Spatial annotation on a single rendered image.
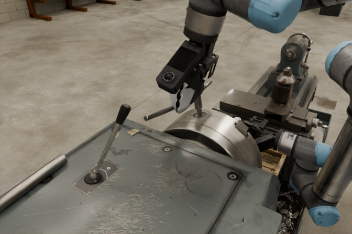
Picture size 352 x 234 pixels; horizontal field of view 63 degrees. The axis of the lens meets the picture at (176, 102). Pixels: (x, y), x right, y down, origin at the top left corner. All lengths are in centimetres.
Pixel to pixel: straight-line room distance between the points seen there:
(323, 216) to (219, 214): 47
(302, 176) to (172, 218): 59
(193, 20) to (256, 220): 37
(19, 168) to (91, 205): 224
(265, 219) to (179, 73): 30
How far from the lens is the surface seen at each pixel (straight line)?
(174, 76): 55
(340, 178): 90
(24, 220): 59
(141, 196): 57
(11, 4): 788
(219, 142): 75
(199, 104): 81
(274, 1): 46
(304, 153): 99
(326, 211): 95
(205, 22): 55
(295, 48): 186
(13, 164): 286
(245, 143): 81
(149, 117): 61
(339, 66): 87
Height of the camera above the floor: 168
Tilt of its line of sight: 30 degrees down
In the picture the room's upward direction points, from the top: straight up
